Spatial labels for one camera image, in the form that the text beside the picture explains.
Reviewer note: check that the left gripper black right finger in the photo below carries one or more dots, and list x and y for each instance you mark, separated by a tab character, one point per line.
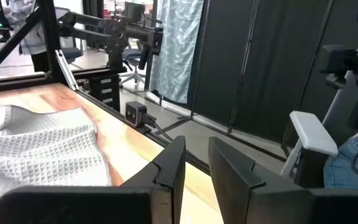
259	196

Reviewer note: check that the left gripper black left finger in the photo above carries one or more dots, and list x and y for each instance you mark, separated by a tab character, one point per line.
104	205

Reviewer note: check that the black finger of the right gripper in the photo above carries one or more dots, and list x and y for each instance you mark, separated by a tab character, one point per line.
144	57

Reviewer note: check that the grey waffle microfiber towel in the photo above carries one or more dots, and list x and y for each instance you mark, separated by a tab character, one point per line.
42	149

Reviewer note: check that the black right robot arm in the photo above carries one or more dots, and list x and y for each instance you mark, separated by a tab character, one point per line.
104	34

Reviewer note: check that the blue office chair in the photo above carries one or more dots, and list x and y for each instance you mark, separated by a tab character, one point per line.
132	56
71	53

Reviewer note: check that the light blue patterned curtain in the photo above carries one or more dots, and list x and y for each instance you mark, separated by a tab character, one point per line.
176	49

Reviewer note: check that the black monitor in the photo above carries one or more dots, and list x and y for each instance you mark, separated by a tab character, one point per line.
134	12

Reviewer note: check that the black drawer cabinet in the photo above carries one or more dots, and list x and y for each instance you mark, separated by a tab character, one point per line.
104	90

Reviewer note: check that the black partition panel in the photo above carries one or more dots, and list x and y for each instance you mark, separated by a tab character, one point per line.
331	25
222	56
275	62

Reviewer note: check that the white chair armrest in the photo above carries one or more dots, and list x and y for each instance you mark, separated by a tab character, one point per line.
312	133

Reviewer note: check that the person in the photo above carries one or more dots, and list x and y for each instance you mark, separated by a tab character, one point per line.
33	40
346	161

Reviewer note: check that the black device with green light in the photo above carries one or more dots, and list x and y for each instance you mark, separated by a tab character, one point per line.
356	65

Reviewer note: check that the small grey table-level camera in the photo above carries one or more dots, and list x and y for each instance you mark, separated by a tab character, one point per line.
135	113

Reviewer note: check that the silver aluminium bracket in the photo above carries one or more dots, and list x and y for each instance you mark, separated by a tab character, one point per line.
67	71

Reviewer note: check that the black aluminium rig frame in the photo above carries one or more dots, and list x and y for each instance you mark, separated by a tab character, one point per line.
50	37

